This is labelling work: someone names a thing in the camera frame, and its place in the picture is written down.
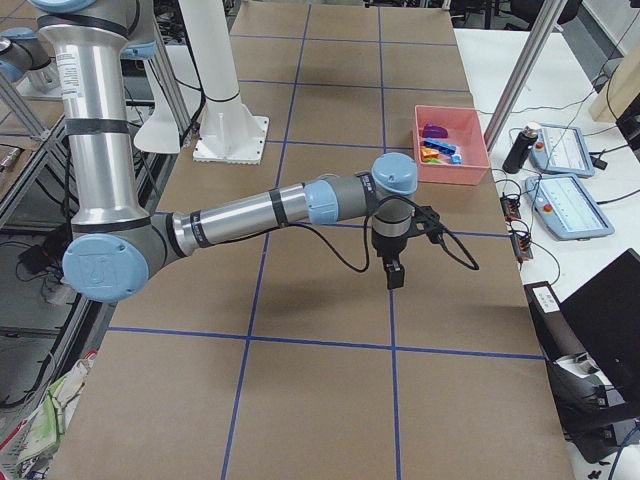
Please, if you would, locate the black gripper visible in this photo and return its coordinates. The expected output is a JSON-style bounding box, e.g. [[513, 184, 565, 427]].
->
[[372, 231, 408, 290]]

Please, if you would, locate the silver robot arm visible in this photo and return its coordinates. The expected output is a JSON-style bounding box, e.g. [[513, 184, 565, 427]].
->
[[36, 1, 418, 303]]

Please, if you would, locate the far teach pendant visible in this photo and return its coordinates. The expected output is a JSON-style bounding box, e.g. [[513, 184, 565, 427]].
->
[[529, 124, 595, 178]]

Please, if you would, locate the long blue studded block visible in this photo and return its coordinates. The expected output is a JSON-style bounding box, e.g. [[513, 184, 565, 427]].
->
[[422, 138, 457, 155]]

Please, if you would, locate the pink plastic box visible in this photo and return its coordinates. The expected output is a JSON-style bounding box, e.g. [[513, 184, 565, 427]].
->
[[413, 105, 490, 185]]

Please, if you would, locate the near teach pendant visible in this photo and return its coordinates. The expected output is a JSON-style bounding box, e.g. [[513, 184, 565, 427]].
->
[[525, 173, 615, 241]]

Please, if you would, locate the orange sloped block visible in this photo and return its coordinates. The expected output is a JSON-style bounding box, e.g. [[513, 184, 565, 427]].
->
[[420, 146, 442, 164]]

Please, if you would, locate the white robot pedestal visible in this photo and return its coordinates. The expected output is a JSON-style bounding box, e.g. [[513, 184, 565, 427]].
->
[[179, 0, 269, 165]]

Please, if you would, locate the purple sloped block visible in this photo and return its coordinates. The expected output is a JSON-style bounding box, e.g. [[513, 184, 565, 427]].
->
[[422, 123, 449, 139]]

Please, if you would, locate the black laptop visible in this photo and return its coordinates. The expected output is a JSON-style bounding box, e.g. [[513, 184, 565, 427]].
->
[[561, 248, 639, 401]]

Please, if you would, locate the black water bottle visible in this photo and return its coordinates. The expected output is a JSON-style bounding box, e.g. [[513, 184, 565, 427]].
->
[[502, 126, 539, 174]]

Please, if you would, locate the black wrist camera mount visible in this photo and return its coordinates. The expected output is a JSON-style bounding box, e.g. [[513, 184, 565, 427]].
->
[[406, 206, 446, 245]]

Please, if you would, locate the aluminium frame post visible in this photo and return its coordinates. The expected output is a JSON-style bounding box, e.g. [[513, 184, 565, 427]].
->
[[484, 0, 568, 153]]

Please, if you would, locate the teach pendant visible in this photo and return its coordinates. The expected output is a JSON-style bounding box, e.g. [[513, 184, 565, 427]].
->
[[525, 173, 615, 241], [529, 124, 595, 178]]

